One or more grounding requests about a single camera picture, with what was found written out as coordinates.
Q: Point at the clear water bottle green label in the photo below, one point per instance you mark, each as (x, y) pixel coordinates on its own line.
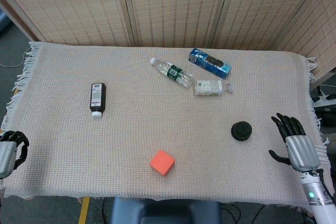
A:
(173, 72)

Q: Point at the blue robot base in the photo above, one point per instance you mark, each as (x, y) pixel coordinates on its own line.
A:
(162, 212)

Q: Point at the yellow floor tape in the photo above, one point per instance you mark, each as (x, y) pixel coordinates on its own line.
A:
(84, 211)

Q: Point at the blue cookie box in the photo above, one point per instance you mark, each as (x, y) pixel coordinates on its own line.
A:
(210, 63)

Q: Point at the clear bottle white label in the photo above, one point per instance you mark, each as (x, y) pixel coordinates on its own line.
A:
(208, 87)

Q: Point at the black box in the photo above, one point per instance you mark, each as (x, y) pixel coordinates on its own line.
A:
(328, 116)

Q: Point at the beige fringed tablecloth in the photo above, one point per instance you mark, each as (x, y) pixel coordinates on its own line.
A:
(131, 134)

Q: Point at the dark brown bottle white cap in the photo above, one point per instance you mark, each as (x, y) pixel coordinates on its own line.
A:
(97, 98)

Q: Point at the orange cube block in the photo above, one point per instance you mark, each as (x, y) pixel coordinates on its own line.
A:
(162, 162)

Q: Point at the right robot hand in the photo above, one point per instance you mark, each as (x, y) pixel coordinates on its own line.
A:
(302, 153)

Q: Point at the woven folding screen panel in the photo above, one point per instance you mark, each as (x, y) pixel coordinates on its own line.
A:
(262, 9)
(176, 6)
(65, 6)
(315, 32)

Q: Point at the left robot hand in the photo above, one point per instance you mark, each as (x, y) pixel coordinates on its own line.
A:
(6, 153)

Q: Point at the black round object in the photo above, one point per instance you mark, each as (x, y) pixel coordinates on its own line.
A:
(241, 128)

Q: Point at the blue object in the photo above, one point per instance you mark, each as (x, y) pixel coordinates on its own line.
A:
(4, 23)

